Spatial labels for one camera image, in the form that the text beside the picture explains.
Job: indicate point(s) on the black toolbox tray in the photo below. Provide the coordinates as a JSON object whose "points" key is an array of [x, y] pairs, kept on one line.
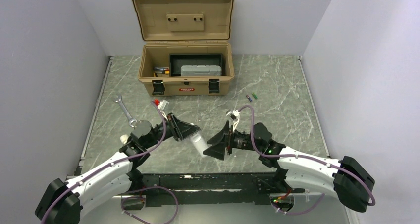
{"points": [[176, 61]]}

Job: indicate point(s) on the silver open-end wrench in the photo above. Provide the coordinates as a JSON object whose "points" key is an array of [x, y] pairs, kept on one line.
{"points": [[132, 122]]}

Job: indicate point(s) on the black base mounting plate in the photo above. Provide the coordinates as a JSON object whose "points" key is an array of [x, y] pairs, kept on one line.
{"points": [[210, 188]]}

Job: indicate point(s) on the aluminium rail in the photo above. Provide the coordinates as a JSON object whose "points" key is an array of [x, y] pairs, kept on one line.
{"points": [[110, 184]]}

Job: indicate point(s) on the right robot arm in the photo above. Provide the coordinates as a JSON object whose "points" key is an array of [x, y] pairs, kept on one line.
{"points": [[279, 156]]}

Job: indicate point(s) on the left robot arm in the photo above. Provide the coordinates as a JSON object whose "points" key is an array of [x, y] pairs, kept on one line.
{"points": [[67, 202]]}

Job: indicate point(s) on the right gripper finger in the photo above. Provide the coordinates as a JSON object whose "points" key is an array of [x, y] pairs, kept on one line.
{"points": [[220, 136], [216, 151]]}

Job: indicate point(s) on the white remote control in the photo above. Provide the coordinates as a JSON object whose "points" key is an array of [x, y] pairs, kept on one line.
{"points": [[199, 143]]}

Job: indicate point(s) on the grey plastic case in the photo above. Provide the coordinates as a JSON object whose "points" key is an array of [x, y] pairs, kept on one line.
{"points": [[201, 70]]}

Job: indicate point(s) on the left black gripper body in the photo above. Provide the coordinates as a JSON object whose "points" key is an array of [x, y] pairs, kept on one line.
{"points": [[171, 128]]}

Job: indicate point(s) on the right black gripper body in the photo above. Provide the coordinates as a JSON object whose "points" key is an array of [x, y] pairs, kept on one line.
{"points": [[238, 140]]}

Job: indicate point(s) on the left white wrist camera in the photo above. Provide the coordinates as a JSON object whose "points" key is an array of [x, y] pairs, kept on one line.
{"points": [[161, 104]]}

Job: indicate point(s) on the orange handled tool in toolbox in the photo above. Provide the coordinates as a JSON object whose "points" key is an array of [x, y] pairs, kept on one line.
{"points": [[161, 71]]}

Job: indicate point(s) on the tan plastic toolbox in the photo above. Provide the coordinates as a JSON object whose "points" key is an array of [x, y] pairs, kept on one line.
{"points": [[184, 27]]}

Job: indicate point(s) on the small white cylinder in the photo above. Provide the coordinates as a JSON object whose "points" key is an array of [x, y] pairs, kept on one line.
{"points": [[124, 138]]}

